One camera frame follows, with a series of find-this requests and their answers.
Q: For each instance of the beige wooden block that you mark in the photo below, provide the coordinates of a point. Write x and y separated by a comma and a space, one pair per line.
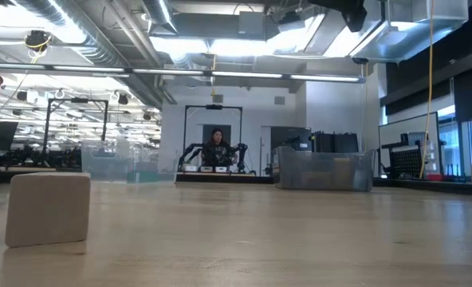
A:
46, 209
343, 173

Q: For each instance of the background black robot arm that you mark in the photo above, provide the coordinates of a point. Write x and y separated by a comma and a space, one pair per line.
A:
242, 155
188, 153

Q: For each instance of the person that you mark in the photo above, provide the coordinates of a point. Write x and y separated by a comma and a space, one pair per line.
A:
218, 149

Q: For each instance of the grey plastic bin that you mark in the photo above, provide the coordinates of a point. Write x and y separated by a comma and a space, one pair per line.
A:
288, 167

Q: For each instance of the long ceiling light bar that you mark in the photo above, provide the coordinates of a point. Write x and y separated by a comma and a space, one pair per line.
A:
172, 72

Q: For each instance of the black cabinet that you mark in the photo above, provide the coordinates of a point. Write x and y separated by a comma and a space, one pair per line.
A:
333, 142

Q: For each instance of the clear plastic bin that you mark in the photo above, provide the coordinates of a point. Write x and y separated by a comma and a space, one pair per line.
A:
108, 167

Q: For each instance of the white board panel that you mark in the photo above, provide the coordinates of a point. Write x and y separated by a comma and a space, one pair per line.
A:
395, 129

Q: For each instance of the black pegboard rack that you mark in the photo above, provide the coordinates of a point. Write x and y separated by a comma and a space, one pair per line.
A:
405, 161

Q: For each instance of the background black gantry frame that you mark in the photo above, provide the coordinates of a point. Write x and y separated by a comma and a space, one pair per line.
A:
214, 107

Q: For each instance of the black workstation frame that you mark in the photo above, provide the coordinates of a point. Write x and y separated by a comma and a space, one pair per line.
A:
76, 100

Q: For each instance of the black ceiling camera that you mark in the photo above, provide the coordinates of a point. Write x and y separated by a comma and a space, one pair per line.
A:
37, 40

